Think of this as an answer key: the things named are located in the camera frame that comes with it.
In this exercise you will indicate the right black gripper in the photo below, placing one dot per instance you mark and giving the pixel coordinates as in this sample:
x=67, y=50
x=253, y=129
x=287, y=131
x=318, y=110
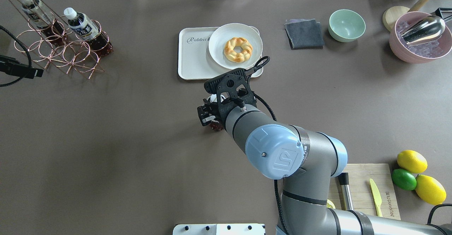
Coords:
x=204, y=115

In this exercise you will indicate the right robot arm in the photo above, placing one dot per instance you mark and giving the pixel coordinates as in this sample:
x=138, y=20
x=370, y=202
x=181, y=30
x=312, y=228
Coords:
x=307, y=161

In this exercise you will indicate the white serving tray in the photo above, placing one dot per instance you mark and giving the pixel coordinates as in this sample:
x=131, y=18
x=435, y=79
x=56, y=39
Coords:
x=194, y=60

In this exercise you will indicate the tea bottle right of rack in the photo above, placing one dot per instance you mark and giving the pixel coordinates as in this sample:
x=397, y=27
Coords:
x=44, y=20

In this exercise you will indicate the tea bottle of rack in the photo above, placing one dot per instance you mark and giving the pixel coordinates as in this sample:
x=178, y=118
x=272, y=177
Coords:
x=88, y=31
x=44, y=20

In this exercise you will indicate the tea bottle middle of rack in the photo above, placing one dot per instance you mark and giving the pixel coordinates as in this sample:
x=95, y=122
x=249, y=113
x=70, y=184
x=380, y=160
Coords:
x=88, y=31

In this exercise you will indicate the glazed donut bread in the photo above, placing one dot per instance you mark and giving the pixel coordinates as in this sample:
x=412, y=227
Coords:
x=238, y=49

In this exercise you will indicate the white round plate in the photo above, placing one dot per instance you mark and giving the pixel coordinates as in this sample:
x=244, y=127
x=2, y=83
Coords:
x=225, y=33

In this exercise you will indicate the grey folded cloth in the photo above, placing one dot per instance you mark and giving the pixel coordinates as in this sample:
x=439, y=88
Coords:
x=304, y=33

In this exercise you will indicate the steel muddler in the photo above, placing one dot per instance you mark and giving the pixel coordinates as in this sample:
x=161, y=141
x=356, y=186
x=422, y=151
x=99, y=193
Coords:
x=346, y=196

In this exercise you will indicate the half lemon slice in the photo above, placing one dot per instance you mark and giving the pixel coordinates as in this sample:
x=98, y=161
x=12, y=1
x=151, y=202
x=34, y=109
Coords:
x=330, y=204

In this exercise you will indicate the mint green bowl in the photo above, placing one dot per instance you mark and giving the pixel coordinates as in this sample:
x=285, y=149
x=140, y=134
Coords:
x=346, y=25

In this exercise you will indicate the wooden cutting board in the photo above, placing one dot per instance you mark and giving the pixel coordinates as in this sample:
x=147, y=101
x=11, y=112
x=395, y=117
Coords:
x=361, y=194

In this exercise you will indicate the yellow plastic knife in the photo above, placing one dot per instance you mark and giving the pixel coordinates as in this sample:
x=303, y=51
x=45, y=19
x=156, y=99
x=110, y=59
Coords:
x=376, y=197

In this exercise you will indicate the wooden round coaster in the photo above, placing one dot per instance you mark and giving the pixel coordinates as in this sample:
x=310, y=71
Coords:
x=392, y=14

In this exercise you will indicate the green lime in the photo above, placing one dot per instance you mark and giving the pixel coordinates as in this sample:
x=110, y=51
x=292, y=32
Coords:
x=404, y=179

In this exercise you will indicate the yellow lemon upper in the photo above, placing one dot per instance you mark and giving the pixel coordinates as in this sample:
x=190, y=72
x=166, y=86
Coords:
x=412, y=161

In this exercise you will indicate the yellow lemon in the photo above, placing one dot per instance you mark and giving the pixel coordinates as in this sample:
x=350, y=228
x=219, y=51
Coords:
x=412, y=161
x=430, y=190

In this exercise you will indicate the pink bowl with ice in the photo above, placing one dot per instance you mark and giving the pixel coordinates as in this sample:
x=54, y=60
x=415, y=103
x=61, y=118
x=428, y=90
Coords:
x=418, y=54

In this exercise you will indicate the yellow lemon lower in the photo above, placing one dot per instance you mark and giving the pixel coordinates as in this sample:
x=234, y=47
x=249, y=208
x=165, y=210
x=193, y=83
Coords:
x=430, y=190

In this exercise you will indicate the steel ice scoop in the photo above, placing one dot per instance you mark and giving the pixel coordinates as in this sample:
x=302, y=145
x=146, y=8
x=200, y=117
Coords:
x=426, y=30

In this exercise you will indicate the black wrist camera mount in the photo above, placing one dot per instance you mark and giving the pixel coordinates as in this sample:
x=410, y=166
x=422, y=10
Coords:
x=234, y=83

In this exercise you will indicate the copper wire bottle rack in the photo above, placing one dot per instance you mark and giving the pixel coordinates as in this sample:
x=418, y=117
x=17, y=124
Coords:
x=75, y=55

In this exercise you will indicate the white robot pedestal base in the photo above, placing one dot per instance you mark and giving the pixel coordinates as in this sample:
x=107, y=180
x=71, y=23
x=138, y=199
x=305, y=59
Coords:
x=220, y=229

